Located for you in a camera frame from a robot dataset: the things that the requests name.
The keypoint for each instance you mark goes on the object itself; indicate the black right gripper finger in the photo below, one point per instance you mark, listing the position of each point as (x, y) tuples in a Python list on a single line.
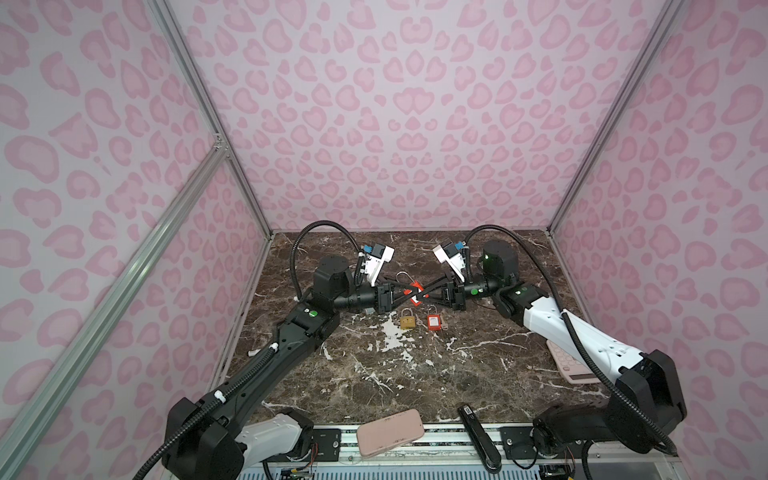
[(435, 297), (436, 284)]

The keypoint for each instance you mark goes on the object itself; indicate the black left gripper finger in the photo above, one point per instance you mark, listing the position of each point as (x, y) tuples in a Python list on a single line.
[(401, 286), (410, 301)]

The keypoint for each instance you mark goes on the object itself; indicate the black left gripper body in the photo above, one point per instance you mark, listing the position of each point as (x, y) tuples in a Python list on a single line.
[(383, 302)]

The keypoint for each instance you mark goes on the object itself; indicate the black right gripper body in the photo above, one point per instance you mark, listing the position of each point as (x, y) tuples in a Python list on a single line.
[(459, 295)]

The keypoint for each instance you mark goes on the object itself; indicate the brass padlock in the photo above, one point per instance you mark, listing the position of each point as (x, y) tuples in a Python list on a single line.
[(407, 319)]

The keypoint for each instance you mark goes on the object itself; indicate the red key fob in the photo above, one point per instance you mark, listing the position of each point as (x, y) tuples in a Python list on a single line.
[(408, 280), (434, 319)]

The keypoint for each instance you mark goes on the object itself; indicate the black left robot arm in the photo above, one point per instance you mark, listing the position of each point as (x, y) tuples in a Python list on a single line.
[(202, 438)]

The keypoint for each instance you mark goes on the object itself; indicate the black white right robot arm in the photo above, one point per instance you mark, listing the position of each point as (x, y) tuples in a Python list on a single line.
[(645, 403)]

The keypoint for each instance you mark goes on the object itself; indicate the pink smartphone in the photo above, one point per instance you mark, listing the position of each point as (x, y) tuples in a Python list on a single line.
[(385, 434)]

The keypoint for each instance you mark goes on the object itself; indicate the black handheld device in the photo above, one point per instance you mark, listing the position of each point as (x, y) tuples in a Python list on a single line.
[(480, 439)]

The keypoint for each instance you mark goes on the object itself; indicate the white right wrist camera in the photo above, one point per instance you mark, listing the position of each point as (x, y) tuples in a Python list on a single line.
[(451, 254)]

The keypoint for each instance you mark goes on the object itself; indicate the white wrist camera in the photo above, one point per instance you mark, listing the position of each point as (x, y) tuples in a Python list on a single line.
[(374, 258), (451, 254)]

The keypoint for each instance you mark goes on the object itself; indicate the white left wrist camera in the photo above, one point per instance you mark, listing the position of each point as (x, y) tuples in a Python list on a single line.
[(374, 258)]

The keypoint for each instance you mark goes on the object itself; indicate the diagonal aluminium frame bar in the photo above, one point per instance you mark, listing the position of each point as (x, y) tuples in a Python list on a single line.
[(40, 412)]

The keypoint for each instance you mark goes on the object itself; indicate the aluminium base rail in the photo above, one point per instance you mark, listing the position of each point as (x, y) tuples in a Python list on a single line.
[(445, 452)]

